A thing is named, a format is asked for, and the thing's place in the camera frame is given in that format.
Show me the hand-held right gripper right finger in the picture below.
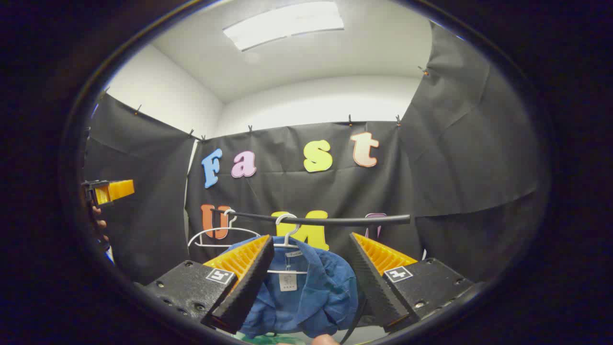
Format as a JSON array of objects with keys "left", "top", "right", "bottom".
[{"left": 348, "top": 232, "right": 475, "bottom": 334}]

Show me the black clothes rail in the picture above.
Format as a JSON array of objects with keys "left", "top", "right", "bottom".
[{"left": 211, "top": 208, "right": 411, "bottom": 227}]

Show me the blue shirt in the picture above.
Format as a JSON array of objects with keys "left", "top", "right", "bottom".
[{"left": 225, "top": 235, "right": 360, "bottom": 339}]

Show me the ceiling light panel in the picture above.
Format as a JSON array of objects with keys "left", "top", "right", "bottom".
[{"left": 223, "top": 1, "right": 345, "bottom": 52}]

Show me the black backdrop cloth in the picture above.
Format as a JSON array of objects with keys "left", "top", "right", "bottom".
[{"left": 84, "top": 22, "right": 546, "bottom": 288}]

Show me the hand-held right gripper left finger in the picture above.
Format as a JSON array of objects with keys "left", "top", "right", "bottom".
[{"left": 144, "top": 234, "right": 275, "bottom": 335}]

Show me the empty white clothes hanger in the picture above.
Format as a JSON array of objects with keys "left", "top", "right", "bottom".
[{"left": 187, "top": 209, "right": 262, "bottom": 249}]

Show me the white shirt hanger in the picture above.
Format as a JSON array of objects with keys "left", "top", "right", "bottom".
[{"left": 267, "top": 213, "right": 310, "bottom": 275}]

